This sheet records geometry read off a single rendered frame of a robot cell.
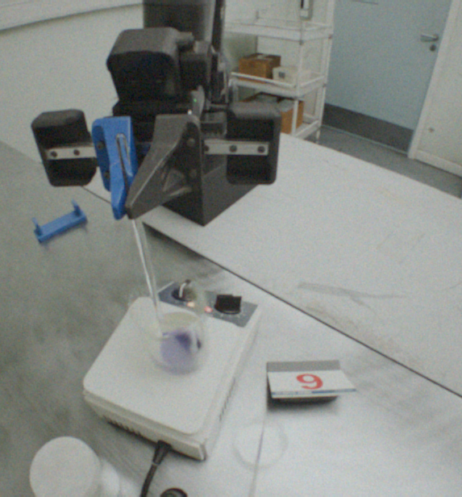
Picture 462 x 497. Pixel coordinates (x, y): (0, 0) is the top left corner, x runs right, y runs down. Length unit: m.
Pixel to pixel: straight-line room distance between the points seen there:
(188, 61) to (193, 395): 0.26
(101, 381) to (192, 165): 0.21
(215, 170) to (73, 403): 0.39
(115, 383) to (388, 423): 0.30
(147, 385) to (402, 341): 0.33
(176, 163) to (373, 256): 0.41
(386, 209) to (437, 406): 0.39
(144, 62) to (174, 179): 0.08
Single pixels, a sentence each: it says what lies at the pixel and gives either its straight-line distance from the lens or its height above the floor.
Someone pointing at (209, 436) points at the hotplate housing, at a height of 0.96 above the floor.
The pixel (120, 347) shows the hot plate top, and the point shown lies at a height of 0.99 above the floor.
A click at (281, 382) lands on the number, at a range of 0.39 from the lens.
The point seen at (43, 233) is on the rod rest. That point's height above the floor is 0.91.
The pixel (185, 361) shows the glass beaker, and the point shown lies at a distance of 0.29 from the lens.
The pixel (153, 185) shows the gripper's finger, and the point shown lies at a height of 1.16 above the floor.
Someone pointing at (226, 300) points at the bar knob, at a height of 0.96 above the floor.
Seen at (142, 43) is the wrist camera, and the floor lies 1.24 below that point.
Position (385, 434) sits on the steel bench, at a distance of 0.42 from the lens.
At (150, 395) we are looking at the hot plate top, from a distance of 0.31.
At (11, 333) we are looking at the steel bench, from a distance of 0.53.
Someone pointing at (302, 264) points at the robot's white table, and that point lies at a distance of 0.53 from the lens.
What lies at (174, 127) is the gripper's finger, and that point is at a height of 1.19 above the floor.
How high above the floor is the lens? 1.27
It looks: 43 degrees down
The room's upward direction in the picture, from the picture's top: straight up
